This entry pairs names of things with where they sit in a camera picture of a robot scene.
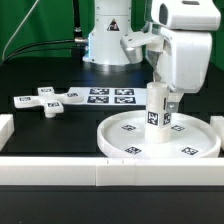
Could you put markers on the white left barrier block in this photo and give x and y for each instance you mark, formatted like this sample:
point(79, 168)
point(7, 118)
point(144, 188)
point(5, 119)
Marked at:
point(6, 128)

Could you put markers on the white round table top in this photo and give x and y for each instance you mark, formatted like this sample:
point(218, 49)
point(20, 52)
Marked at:
point(136, 134)

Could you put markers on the white marker sheet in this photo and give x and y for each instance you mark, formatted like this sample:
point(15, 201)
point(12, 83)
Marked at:
point(105, 96)

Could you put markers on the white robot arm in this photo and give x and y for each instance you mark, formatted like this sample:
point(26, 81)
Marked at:
point(123, 29)

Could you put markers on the white right barrier block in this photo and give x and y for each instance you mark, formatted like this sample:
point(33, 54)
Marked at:
point(217, 122)

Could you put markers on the white cross-shaped table base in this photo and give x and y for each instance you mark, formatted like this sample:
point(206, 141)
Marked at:
point(49, 100)

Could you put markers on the white barrier block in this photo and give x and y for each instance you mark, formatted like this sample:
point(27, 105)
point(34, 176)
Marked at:
point(217, 122)
point(6, 128)

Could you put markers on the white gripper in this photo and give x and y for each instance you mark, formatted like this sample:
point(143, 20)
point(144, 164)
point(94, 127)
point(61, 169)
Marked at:
point(182, 64)

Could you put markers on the white front barrier wall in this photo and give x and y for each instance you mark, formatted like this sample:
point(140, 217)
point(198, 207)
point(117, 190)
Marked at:
point(110, 172)

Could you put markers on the black vertical cable connector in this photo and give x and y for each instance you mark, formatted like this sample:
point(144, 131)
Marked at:
point(77, 31)

